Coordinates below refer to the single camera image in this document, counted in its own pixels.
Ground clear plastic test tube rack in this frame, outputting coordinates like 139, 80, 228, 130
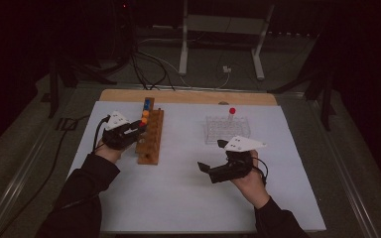
203, 114, 252, 146

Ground black floor cable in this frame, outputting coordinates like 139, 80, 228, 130
0, 113, 92, 238

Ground person's left hand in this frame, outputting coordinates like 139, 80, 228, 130
94, 143, 127, 165

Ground white metal stand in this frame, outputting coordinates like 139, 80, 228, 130
178, 0, 276, 81

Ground black stand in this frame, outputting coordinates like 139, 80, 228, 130
48, 54, 118, 119
267, 63, 337, 132

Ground bundle of black cables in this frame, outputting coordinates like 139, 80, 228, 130
130, 46, 177, 91

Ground wooden test tube rack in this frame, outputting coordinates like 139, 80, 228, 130
134, 96, 165, 166

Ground hand-held gripper cable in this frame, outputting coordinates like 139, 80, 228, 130
251, 157, 270, 186
91, 114, 112, 154

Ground white table mat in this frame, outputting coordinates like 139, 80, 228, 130
67, 100, 327, 234

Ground left hand-held gripper cable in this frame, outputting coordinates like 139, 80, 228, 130
91, 114, 112, 154

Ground person's right hand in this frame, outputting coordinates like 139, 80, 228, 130
230, 150, 272, 209

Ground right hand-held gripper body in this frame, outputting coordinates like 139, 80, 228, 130
207, 135, 268, 184

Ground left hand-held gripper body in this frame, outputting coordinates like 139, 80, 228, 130
101, 110, 137, 151

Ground white cable with plug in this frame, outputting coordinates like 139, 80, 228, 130
211, 64, 233, 90

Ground metal rail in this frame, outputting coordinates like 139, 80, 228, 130
306, 97, 381, 238
0, 86, 80, 238

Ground right hand-held gripper cable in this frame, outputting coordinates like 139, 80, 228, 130
251, 157, 270, 186

